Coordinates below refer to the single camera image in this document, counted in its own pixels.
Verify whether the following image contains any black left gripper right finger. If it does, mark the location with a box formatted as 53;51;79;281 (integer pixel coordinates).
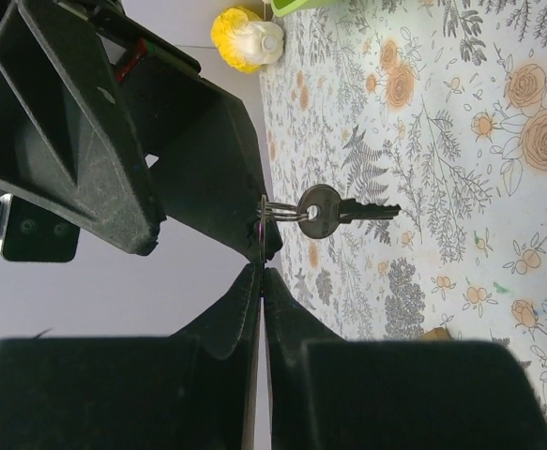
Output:
264;269;547;449

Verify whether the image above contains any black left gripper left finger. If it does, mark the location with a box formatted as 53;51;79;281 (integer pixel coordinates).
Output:
0;264;260;449

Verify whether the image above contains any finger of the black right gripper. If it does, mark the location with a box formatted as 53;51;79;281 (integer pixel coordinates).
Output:
0;1;165;256
56;0;283;262

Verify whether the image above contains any metal key set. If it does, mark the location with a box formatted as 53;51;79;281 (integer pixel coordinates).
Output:
256;184;402;262

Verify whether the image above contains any yellow white napa cabbage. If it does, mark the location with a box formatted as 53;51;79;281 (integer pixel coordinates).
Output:
210;6;284;74

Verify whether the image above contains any green plastic basket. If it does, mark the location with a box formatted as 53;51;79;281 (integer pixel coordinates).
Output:
270;0;335;18

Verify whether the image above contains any floral table mat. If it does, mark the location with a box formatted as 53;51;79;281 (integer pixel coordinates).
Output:
261;1;547;420

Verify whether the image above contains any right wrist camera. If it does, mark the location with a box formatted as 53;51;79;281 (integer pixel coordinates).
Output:
0;190;80;263

